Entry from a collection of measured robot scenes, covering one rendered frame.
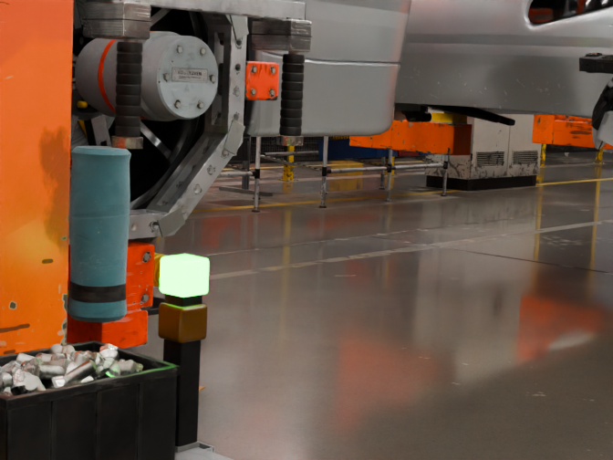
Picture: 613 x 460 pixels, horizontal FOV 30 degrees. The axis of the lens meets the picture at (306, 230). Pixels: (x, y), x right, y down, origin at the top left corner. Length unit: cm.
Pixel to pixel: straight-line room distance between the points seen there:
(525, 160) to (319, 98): 823
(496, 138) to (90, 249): 849
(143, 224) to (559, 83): 242
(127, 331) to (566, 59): 249
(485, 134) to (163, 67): 826
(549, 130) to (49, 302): 661
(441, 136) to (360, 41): 342
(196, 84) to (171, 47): 8
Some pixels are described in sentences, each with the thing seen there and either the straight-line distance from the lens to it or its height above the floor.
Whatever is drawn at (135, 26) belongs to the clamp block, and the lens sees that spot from 161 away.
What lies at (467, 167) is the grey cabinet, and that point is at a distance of 978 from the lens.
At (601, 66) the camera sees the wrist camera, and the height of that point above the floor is 90.
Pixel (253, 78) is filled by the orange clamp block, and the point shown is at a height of 85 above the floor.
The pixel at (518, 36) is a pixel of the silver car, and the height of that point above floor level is 105.
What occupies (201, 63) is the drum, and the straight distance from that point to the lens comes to 180.
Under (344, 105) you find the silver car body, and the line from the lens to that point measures 244.
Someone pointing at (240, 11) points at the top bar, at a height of 95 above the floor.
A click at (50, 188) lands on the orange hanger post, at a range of 128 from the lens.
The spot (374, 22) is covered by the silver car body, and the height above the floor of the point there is 99.
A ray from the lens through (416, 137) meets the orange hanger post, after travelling 595.
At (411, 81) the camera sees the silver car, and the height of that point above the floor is 87.
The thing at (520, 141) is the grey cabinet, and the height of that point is 42.
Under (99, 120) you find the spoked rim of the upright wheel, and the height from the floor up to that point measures 77.
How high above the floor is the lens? 85
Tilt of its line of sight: 7 degrees down
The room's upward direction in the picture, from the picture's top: 3 degrees clockwise
